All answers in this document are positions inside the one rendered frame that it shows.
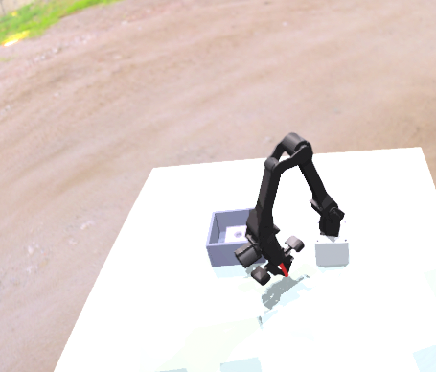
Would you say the red peg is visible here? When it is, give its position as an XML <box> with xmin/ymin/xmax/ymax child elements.
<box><xmin>280</xmin><ymin>263</ymin><xmax>288</xmax><ymax>277</ymax></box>

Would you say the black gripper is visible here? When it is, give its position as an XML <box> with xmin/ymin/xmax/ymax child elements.
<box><xmin>250</xmin><ymin>235</ymin><xmax>306</xmax><ymax>286</ymax></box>

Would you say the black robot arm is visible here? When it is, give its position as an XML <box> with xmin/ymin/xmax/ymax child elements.
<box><xmin>235</xmin><ymin>133</ymin><xmax>345</xmax><ymax>269</ymax></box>

